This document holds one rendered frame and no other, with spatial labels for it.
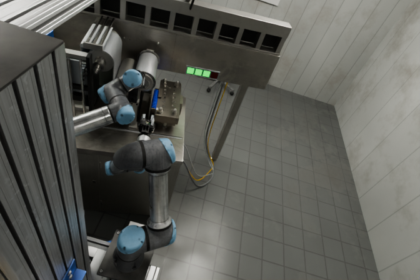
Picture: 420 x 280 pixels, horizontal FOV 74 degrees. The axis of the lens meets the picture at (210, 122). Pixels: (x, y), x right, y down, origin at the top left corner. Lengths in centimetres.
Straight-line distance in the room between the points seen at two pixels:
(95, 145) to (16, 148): 133
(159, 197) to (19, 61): 93
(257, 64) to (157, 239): 135
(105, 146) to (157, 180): 66
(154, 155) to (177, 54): 100
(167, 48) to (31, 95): 155
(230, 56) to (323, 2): 230
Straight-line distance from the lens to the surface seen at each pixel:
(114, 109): 115
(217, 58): 202
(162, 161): 120
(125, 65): 191
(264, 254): 272
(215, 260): 254
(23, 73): 48
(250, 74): 213
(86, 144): 185
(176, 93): 207
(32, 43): 54
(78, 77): 172
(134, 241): 136
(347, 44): 439
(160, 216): 134
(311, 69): 448
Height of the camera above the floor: 231
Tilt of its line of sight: 42 degrees down
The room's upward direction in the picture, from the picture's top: 19 degrees clockwise
